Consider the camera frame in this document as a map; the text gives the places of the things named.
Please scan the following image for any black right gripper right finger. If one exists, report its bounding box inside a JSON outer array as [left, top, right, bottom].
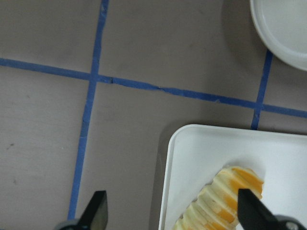
[[237, 189, 279, 230]]

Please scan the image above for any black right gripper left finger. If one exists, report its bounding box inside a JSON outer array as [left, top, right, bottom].
[[79, 191, 107, 230]]

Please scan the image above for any yellow croissant bread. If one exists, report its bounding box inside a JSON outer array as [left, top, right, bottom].
[[172, 166, 264, 230]]

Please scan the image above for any cream round plate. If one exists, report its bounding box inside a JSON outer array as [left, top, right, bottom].
[[249, 0, 307, 71]]

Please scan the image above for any white rectangular tray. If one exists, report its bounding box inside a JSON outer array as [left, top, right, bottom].
[[159, 125, 307, 230]]

